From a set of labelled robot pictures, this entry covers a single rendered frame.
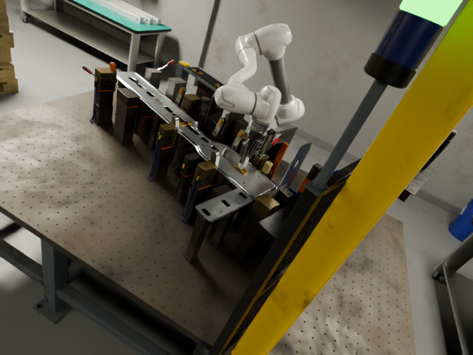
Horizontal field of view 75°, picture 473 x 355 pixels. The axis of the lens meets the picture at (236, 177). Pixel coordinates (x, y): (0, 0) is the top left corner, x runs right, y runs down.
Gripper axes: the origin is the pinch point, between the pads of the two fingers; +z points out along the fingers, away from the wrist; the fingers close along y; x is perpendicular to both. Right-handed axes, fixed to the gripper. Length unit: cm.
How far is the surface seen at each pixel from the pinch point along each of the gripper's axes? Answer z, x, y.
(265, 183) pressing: 4.6, 14.4, -4.6
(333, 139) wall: 85, -58, -318
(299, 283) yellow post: -18, 63, 53
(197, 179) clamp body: 6.4, -4.8, 25.8
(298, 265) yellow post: -22, 60, 53
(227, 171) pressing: 4.6, -1.6, 8.5
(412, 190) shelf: -39, 69, 5
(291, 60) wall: 10, -158, -283
